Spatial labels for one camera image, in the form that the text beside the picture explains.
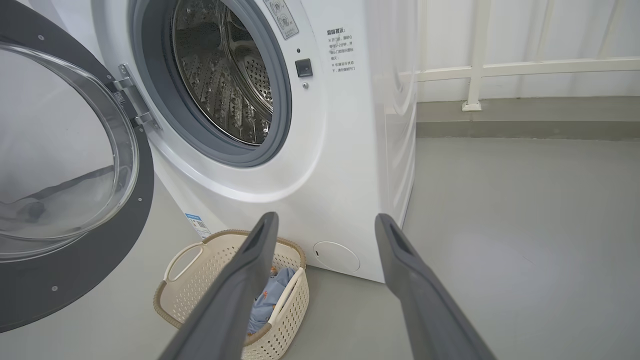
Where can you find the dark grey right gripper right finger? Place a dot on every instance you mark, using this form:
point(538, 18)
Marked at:
point(425, 310)

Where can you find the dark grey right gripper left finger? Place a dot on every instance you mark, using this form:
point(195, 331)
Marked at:
point(230, 300)

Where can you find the blue cloth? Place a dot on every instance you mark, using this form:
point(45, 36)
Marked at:
point(270, 300)

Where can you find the white front-load washing machine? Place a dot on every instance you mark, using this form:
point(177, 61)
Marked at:
point(340, 175)

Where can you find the stainless steel washing machine drum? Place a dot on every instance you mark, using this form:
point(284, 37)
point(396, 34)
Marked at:
point(225, 75)

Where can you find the cream perforated laundry basket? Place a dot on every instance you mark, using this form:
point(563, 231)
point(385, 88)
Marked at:
point(200, 285)

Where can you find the blue white energy label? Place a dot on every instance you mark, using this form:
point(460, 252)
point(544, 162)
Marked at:
point(197, 225)

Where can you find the round white filter cover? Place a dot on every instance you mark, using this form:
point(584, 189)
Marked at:
point(337, 257)

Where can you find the white metal railing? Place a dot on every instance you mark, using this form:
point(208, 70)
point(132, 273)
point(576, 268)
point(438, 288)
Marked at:
point(477, 75)

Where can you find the grey warning sticker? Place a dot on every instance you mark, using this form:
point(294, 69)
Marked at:
point(285, 20)

